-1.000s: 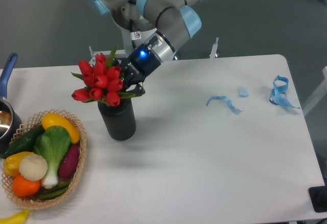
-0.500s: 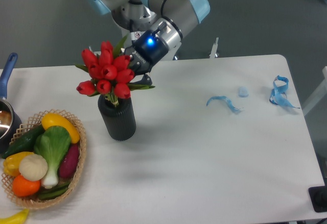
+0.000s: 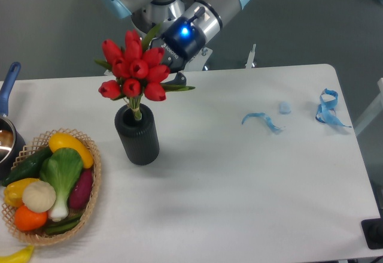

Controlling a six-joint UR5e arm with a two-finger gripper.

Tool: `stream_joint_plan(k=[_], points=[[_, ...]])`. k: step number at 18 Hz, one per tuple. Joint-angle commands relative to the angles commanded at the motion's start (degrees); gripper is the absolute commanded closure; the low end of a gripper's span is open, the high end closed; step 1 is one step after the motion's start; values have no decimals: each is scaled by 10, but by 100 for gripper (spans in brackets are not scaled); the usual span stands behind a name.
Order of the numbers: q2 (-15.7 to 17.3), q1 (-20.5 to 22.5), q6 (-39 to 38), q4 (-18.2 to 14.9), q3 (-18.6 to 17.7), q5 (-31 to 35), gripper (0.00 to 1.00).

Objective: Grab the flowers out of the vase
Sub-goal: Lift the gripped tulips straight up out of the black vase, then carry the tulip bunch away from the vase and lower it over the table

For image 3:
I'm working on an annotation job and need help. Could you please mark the green bean pods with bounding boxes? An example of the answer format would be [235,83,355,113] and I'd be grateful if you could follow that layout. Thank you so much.
[44,214,82,235]

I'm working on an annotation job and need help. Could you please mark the small light blue cap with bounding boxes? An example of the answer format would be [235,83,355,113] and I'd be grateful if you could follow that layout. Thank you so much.
[279,101,291,114]

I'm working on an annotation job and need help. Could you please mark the orange fruit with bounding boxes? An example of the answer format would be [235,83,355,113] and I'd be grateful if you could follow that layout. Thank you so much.
[14,205,48,231]

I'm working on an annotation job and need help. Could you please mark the green bok choy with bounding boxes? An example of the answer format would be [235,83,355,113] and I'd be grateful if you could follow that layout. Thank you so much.
[39,147,83,222]

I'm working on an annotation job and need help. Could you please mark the curled blue ribbon strip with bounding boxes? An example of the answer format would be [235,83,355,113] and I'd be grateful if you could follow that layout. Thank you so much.
[241,113,285,134]

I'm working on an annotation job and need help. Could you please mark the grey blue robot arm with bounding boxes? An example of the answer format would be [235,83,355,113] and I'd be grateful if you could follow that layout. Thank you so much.
[101,0,251,85]

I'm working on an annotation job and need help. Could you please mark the red tulip bouquet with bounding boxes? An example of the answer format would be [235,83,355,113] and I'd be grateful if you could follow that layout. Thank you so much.
[95,24,195,122]

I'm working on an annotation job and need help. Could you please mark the dark grey ribbed vase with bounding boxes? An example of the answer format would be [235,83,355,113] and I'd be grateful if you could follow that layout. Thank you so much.
[114,104,160,165]

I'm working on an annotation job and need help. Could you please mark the purple sweet potato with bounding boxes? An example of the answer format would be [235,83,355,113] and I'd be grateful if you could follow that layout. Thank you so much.
[69,169,93,210]

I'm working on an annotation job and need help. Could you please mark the woven wicker basket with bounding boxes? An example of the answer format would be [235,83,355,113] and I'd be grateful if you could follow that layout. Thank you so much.
[1,128,101,246]

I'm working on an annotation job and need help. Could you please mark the yellow bell pepper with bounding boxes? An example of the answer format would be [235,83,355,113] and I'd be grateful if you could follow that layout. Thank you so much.
[4,178,39,208]

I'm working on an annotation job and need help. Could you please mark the black device at edge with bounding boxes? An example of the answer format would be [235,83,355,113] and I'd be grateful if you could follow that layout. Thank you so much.
[361,218,382,250]

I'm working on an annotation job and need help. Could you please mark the yellow squash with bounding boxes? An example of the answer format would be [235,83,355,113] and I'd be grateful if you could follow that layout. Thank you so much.
[48,132,95,170]

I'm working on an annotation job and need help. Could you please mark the blue handled saucepan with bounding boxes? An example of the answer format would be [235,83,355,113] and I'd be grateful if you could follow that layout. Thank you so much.
[1,62,25,180]

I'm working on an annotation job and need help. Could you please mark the yellow banana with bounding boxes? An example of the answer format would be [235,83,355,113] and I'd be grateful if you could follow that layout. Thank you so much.
[1,245,35,263]

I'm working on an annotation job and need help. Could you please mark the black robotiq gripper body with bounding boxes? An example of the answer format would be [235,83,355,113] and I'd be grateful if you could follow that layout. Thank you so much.
[149,17,206,72]

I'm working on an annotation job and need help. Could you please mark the tangled blue ribbon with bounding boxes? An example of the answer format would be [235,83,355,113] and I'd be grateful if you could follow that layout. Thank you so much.
[315,88,351,128]

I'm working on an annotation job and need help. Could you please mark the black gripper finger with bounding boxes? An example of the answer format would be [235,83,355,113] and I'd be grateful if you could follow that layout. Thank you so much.
[163,71,187,86]

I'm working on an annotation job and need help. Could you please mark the dark green cucumber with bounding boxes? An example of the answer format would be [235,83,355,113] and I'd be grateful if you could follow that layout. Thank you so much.
[1,147,52,187]

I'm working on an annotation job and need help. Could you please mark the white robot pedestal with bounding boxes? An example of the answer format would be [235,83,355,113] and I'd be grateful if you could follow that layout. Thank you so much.
[132,0,220,52]

